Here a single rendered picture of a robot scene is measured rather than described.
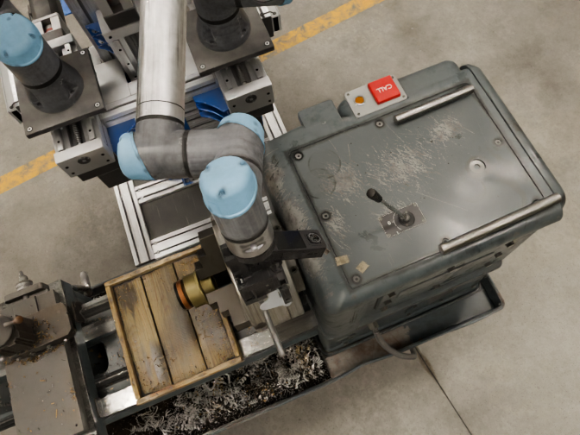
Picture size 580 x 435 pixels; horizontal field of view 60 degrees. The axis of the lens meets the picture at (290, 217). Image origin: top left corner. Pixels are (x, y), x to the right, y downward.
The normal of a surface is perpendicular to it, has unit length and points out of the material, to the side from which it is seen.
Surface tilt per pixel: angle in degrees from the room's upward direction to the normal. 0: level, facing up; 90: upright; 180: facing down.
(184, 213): 0
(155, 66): 11
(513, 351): 0
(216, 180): 19
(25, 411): 0
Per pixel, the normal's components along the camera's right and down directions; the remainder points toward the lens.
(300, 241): 0.31, -0.71
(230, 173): -0.19, -0.62
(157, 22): 0.05, -0.20
